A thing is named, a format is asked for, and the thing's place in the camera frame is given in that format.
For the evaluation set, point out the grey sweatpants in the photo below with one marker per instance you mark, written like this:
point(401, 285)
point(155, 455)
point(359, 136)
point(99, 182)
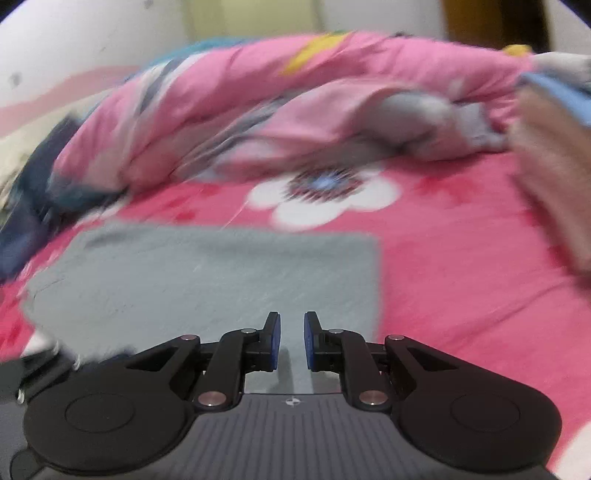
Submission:
point(207, 277)

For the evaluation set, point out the pink floral blanket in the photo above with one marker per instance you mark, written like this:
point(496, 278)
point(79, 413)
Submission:
point(461, 277)

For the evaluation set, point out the wooden door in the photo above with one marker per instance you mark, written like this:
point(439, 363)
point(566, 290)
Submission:
point(494, 23)

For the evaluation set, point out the light blue denim garment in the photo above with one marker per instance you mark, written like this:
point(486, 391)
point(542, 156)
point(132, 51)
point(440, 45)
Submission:
point(27, 212)

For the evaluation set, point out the pink and white headboard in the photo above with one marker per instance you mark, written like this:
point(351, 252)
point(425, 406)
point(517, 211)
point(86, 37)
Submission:
point(41, 101)

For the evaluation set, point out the stack of folded clothes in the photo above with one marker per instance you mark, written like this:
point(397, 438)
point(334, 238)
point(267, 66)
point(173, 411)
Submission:
point(554, 161)

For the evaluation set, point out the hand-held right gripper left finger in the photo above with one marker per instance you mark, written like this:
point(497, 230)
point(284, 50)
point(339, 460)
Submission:
point(275, 342)

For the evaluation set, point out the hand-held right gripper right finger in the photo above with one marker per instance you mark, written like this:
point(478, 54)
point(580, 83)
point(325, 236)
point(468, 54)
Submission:
point(308, 344)

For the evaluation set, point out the pink patterned duvet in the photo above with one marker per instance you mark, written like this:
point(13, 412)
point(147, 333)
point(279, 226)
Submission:
point(277, 92)

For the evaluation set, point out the pale green wardrobe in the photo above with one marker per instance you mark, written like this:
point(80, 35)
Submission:
point(254, 18)

